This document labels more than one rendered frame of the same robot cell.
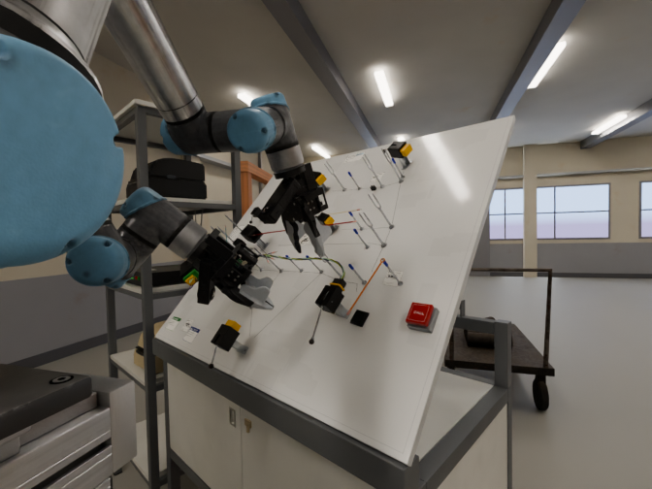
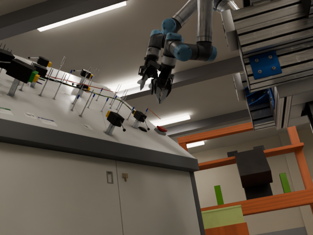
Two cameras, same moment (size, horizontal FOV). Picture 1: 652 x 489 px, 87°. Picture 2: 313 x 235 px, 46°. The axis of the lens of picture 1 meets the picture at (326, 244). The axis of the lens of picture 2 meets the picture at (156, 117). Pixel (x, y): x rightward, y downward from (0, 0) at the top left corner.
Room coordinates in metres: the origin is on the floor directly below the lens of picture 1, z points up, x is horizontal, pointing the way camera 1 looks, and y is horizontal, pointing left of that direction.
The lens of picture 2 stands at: (0.94, 1.87, 0.31)
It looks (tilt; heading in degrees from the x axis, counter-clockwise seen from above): 23 degrees up; 265
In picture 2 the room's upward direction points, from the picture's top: 9 degrees counter-clockwise
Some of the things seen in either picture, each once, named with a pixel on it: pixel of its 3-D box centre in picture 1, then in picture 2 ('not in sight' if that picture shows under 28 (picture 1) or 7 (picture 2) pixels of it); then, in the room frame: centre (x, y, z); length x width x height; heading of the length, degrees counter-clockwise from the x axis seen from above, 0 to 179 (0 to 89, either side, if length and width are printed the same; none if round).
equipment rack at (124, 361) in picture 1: (174, 304); not in sight; (1.80, 0.81, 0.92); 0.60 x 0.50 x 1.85; 46
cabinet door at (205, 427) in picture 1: (201, 424); (64, 202); (1.22, 0.46, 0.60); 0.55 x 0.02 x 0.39; 46
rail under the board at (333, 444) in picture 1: (235, 385); (117, 151); (1.01, 0.28, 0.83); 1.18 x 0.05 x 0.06; 46
